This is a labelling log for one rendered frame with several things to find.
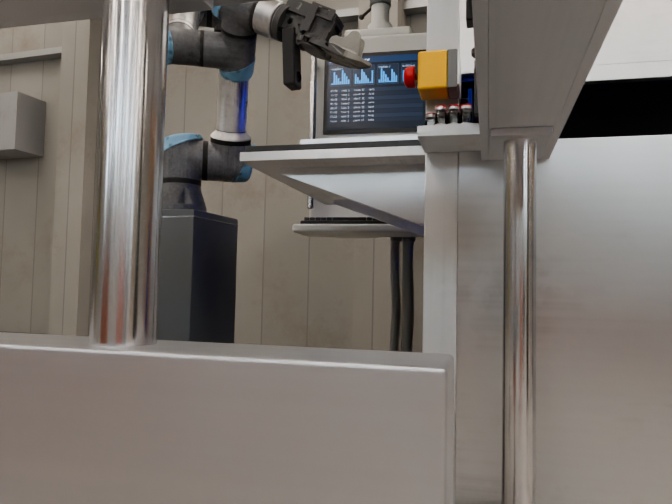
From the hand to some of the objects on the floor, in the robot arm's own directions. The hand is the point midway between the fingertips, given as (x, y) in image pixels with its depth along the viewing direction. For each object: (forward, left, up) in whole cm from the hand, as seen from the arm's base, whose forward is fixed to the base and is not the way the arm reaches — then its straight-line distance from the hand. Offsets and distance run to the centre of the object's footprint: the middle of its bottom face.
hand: (363, 66), depth 116 cm
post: (+14, +10, -102) cm, 104 cm away
